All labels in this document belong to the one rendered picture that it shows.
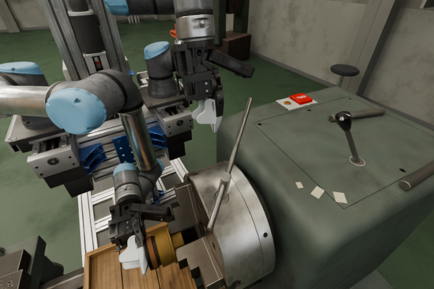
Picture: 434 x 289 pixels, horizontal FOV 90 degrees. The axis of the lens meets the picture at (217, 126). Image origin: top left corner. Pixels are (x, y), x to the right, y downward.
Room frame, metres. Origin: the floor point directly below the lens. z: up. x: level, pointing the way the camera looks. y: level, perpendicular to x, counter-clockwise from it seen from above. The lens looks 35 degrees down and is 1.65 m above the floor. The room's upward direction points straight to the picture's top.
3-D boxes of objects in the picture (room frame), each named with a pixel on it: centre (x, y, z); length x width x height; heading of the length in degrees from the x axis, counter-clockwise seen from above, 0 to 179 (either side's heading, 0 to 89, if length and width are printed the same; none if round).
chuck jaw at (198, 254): (0.22, 0.03, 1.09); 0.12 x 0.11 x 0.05; 25
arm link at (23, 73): (0.73, 0.70, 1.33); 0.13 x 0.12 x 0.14; 164
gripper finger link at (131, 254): (0.24, 0.20, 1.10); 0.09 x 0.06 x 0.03; 24
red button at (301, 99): (0.73, -0.32, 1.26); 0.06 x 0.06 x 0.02; 25
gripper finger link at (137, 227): (0.29, 0.20, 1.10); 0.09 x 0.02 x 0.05; 24
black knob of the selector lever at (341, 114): (0.40, -0.28, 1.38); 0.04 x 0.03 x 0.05; 115
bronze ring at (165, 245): (0.27, 0.13, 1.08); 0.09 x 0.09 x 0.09; 25
